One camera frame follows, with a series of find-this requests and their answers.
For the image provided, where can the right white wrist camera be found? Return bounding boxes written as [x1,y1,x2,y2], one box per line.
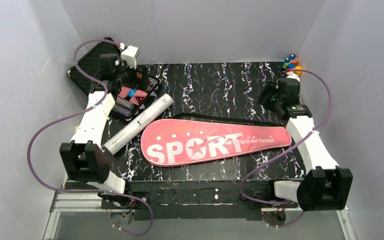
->
[285,71,300,82]

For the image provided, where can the black poker chip case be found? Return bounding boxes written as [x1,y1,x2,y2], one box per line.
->
[77,41,162,121]

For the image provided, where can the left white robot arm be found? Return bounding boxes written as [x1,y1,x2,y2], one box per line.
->
[59,50,137,194]

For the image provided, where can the chrome case handle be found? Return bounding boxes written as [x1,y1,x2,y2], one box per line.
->
[142,90,160,111]

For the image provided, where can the green purple chip stack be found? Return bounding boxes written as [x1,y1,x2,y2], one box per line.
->
[113,104,133,119]

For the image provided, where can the purple patterned chip stack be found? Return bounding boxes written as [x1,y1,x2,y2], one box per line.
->
[116,96,135,111]

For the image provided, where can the colourful toy blocks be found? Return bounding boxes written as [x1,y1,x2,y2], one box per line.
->
[280,54,302,72]

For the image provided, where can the pink racket bag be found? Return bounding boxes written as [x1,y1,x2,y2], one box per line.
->
[140,116,292,167]

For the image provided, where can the aluminium rail frame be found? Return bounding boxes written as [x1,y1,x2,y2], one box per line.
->
[43,192,356,240]

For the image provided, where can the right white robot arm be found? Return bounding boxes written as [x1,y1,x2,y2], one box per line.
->
[259,77,353,211]

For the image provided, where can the white shuttlecock tube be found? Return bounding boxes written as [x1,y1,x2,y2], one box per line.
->
[103,93,174,155]

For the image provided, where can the blue dealer chip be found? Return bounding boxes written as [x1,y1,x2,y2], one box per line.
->
[128,89,137,98]

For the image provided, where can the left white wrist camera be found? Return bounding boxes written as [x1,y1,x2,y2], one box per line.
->
[118,43,140,69]

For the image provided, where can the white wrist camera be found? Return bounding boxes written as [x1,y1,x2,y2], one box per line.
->
[118,43,140,69]
[285,71,300,82]

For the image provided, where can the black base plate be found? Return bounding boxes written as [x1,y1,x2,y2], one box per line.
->
[100,179,315,222]

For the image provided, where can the pink card deck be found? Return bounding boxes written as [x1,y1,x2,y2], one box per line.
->
[118,86,132,99]
[129,89,148,106]

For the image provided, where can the brown striped chip stack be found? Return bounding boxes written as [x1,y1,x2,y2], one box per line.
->
[136,71,158,89]

